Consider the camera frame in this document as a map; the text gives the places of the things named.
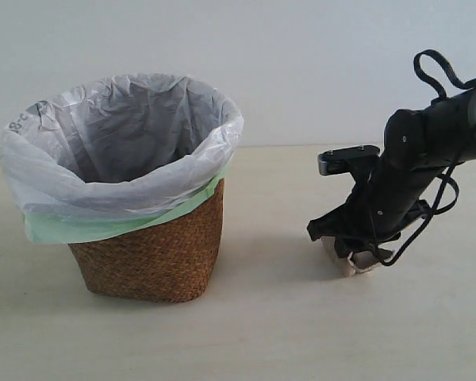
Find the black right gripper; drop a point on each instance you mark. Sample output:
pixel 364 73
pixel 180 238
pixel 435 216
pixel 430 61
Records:
pixel 377 208

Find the brown cardboard egg carton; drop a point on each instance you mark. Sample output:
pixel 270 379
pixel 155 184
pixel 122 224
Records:
pixel 357 263

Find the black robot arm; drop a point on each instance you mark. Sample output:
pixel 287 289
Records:
pixel 437 137

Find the woven brown wicker basket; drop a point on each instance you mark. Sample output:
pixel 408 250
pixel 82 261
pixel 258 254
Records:
pixel 171 262

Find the translucent white-green bin liner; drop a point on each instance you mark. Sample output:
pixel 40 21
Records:
pixel 118 154

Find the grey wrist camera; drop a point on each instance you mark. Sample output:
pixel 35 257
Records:
pixel 354 160

